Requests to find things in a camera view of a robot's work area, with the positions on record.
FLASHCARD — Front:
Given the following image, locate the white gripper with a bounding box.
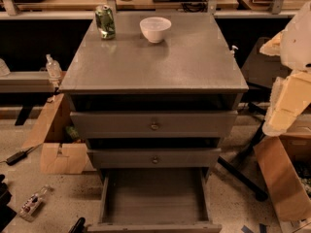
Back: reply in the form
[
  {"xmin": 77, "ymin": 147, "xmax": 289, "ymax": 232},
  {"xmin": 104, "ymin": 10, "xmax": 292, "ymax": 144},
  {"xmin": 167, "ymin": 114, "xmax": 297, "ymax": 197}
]
[{"xmin": 262, "ymin": 72, "xmax": 311, "ymax": 136}]

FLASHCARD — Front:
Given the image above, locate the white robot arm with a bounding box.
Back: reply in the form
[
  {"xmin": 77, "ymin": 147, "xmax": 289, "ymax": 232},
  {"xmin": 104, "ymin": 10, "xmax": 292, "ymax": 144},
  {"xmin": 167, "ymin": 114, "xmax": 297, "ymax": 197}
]
[{"xmin": 259, "ymin": 2, "xmax": 311, "ymax": 136}]

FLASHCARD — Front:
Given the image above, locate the grey top drawer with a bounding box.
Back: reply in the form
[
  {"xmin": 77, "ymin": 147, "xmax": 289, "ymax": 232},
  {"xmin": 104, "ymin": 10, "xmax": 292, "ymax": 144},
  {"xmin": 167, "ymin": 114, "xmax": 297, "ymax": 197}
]
[{"xmin": 70, "ymin": 111, "xmax": 237, "ymax": 139}]

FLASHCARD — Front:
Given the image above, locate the grey drawer cabinet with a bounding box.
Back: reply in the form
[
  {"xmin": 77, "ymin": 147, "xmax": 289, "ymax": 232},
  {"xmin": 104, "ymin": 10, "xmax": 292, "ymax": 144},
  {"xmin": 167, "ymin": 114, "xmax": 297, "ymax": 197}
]
[{"xmin": 58, "ymin": 11, "xmax": 250, "ymax": 180}]

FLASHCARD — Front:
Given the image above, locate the grey open bottom drawer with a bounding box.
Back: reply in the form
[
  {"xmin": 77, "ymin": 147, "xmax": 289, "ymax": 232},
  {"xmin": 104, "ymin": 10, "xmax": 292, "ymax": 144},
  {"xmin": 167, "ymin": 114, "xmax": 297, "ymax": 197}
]
[{"xmin": 87, "ymin": 168, "xmax": 222, "ymax": 233}]

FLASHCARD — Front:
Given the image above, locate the grey middle drawer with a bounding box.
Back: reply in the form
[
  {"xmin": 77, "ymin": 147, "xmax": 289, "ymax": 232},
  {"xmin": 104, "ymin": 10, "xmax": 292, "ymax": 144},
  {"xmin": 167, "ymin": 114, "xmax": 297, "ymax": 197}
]
[{"xmin": 87, "ymin": 148, "xmax": 221, "ymax": 169}]

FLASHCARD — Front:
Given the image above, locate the right cardboard box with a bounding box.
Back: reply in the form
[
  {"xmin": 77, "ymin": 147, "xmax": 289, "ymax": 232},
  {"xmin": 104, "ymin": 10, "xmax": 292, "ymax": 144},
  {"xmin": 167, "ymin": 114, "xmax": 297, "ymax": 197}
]
[{"xmin": 254, "ymin": 119, "xmax": 311, "ymax": 233}]

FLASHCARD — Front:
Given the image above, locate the cardboard box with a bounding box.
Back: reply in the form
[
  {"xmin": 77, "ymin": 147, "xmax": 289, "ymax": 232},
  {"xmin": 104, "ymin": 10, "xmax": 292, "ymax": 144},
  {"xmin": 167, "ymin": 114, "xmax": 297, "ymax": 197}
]
[
  {"xmin": 254, "ymin": 119, "xmax": 311, "ymax": 233},
  {"xmin": 22, "ymin": 94, "xmax": 93, "ymax": 175}
]

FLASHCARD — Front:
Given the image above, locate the small white pump bottle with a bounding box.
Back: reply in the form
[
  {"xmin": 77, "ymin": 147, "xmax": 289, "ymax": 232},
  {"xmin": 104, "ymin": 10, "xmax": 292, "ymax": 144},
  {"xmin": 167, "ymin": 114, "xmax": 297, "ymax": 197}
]
[{"xmin": 230, "ymin": 45, "xmax": 239, "ymax": 57}]

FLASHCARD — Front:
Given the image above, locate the black folding table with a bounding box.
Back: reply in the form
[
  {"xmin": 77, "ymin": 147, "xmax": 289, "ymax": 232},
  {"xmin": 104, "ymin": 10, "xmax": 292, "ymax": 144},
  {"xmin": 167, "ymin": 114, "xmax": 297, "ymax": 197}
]
[{"xmin": 217, "ymin": 36, "xmax": 293, "ymax": 202}]

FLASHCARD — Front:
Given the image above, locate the white bowl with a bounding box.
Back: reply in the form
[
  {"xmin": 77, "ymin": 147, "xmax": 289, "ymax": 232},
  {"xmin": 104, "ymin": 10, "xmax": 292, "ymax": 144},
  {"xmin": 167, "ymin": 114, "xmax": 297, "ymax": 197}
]
[{"xmin": 140, "ymin": 17, "xmax": 172, "ymax": 44}]

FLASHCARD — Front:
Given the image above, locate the clear sanitizer bottle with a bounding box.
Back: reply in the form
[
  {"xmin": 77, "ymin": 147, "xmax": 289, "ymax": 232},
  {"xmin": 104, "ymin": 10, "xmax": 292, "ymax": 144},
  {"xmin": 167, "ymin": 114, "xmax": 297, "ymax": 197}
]
[{"xmin": 46, "ymin": 54, "xmax": 62, "ymax": 79}]

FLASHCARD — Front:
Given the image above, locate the left cardboard box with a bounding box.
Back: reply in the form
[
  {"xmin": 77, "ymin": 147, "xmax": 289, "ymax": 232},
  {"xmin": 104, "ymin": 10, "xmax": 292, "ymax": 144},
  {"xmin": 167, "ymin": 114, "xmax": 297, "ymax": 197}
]
[{"xmin": 22, "ymin": 94, "xmax": 93, "ymax": 175}]

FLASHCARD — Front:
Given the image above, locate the black power adapter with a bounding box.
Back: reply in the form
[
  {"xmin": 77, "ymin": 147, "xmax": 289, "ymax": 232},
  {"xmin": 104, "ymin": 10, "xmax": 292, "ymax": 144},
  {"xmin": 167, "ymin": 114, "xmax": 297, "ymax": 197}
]
[{"xmin": 6, "ymin": 146, "xmax": 37, "ymax": 166}]

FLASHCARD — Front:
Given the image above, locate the plastic bottle on floor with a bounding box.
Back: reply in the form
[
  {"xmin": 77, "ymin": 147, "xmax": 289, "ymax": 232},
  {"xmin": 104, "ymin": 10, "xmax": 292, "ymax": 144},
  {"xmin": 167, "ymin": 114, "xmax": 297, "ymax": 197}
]
[{"xmin": 18, "ymin": 184, "xmax": 52, "ymax": 222}]

